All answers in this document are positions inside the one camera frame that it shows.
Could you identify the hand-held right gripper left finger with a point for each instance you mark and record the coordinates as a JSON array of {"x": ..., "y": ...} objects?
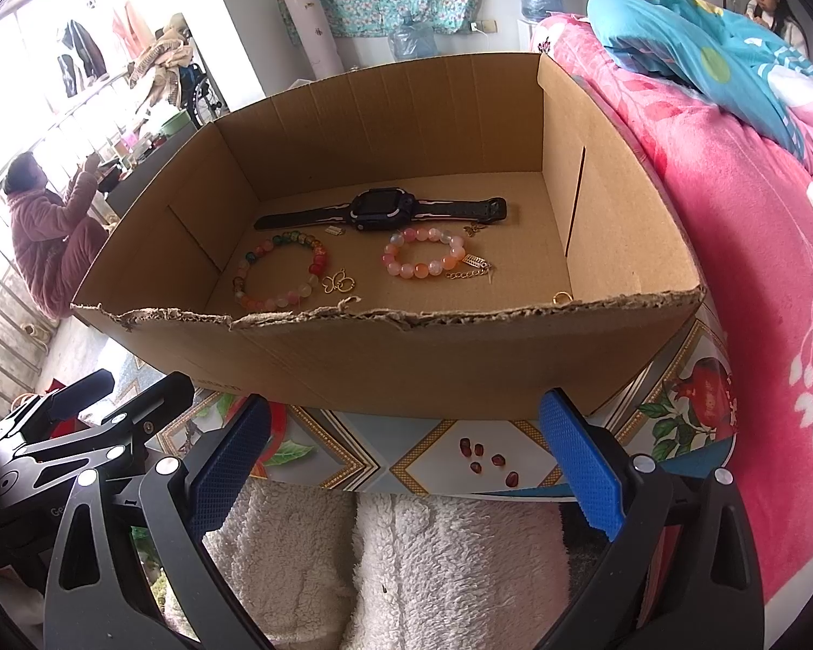
[{"x": 230, "y": 467}]

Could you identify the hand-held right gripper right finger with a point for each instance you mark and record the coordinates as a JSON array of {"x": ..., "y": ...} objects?
[{"x": 582, "y": 467}]

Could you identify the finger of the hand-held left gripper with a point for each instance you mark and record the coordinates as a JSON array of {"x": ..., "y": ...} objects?
[
  {"x": 81, "y": 389},
  {"x": 156, "y": 406}
]

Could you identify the brown cardboard box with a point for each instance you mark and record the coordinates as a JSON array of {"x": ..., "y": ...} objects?
[{"x": 447, "y": 365}]

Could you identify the gold butterfly outline pendant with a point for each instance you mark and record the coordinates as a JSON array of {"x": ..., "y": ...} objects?
[{"x": 342, "y": 277}]

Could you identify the small silver earring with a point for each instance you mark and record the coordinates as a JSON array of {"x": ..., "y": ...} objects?
[{"x": 333, "y": 231}]

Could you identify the small gold charm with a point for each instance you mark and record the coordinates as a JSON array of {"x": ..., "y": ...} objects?
[{"x": 473, "y": 229}]

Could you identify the black smart watch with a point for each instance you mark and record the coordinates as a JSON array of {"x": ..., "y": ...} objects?
[{"x": 379, "y": 211}]

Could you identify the metal window railing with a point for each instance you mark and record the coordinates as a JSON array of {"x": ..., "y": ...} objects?
[{"x": 0, "y": 338}]

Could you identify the dark table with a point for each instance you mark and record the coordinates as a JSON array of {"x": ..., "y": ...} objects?
[{"x": 142, "y": 183}]

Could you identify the pink floral blanket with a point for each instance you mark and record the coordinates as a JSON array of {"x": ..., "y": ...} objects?
[{"x": 752, "y": 284}]

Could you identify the green basin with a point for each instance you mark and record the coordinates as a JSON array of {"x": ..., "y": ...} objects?
[{"x": 178, "y": 125}]

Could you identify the wheelchair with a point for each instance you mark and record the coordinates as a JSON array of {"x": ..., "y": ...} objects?
[{"x": 200, "y": 91}]

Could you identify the dark hanging clothes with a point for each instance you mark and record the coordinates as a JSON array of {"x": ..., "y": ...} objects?
[{"x": 81, "y": 54}]

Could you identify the beige knit clothes pile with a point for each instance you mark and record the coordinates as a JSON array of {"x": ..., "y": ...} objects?
[{"x": 162, "y": 54}]

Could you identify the pink hanging garment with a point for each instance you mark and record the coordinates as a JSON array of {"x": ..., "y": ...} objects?
[{"x": 127, "y": 24}]

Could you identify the white paper roll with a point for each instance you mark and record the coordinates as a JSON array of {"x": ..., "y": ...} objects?
[{"x": 311, "y": 34}]

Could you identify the white water dispenser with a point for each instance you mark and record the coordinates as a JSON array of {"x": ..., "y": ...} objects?
[{"x": 528, "y": 34}]

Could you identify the blue cartoon print quilt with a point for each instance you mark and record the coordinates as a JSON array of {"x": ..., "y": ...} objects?
[{"x": 704, "y": 47}]

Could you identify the clear empty water jug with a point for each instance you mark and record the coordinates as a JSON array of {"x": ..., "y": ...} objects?
[{"x": 413, "y": 40}]

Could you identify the white wall socket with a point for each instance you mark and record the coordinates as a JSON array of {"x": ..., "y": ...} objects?
[{"x": 488, "y": 26}]

